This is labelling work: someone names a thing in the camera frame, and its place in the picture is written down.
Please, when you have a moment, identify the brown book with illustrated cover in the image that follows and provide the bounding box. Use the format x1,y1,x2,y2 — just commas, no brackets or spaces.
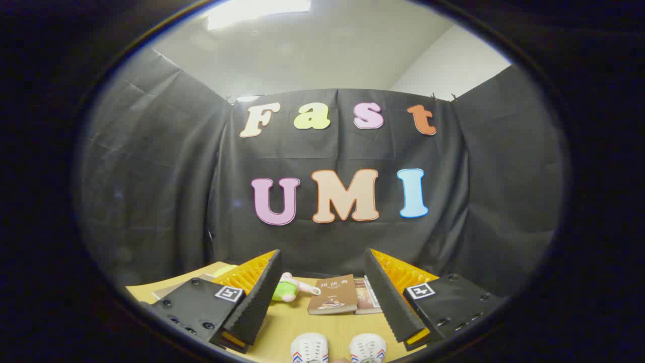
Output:
307,275,358,316

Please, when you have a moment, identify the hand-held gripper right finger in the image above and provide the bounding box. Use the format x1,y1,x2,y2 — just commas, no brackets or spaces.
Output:
363,248,508,352

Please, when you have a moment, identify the ceiling light panel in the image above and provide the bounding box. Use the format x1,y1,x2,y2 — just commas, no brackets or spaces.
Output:
208,0,311,30

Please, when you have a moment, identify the beige storage box lid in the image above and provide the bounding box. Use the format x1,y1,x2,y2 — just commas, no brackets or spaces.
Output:
151,274,218,301

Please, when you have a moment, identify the white shoe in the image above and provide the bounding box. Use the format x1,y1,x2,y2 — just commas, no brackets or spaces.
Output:
291,332,330,363
349,333,388,363

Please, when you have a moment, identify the brown book under white books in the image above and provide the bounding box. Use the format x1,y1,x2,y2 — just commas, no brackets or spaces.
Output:
354,276,382,314

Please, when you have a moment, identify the green and pink plush toy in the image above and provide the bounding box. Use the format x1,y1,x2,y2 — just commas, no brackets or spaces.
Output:
272,272,321,303

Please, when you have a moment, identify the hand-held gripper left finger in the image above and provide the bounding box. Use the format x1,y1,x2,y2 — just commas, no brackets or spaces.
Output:
149,249,283,353

